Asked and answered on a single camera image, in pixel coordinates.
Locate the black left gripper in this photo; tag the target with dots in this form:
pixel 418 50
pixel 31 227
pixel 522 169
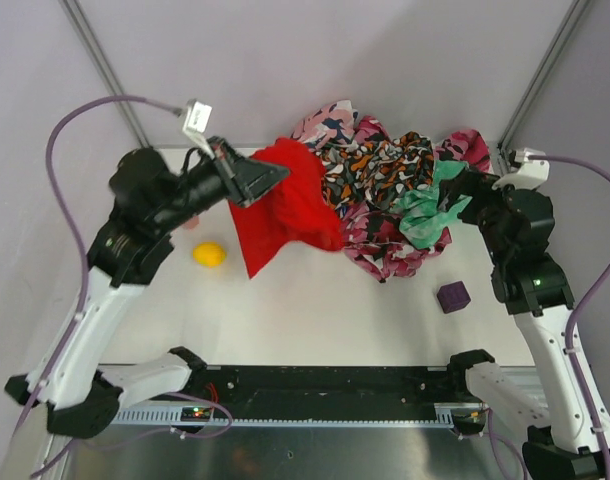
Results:
pixel 230 175

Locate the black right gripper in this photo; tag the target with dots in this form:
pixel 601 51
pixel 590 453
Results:
pixel 474 198

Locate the red cloth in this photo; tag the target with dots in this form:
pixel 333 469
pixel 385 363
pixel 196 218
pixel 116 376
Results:
pixel 293 211

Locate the orange black camouflage cloth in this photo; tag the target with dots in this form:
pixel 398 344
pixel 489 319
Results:
pixel 376 171

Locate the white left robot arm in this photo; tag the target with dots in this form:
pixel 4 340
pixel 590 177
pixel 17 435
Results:
pixel 80 399

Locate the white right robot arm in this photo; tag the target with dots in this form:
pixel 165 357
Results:
pixel 568 437

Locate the green tie-dye cloth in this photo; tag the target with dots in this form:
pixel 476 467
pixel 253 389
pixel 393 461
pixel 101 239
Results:
pixel 422 223

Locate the light pink navy camouflage cloth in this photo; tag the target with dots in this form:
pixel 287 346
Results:
pixel 332 124

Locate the magenta pink camouflage cloth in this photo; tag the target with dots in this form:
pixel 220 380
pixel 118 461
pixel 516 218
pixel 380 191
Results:
pixel 372 238

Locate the pink plastic cup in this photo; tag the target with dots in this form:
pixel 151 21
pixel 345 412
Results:
pixel 191 223

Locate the yellow lemon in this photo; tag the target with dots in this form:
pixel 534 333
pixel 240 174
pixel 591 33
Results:
pixel 209 254

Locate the purple cube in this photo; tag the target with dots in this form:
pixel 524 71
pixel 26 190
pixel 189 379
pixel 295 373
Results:
pixel 453 297

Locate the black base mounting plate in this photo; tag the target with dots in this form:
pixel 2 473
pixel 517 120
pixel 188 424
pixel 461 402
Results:
pixel 310 393

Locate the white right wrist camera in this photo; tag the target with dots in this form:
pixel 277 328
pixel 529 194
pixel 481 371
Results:
pixel 526 171

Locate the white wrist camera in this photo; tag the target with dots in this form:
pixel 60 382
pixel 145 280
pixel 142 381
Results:
pixel 526 171
pixel 196 117

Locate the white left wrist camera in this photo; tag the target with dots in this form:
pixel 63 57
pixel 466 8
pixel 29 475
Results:
pixel 196 117

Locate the aluminium frame rail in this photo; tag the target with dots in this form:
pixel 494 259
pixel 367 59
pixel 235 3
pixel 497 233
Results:
pixel 527 380

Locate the white cable duct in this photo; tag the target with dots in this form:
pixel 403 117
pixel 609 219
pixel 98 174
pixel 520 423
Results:
pixel 167 415

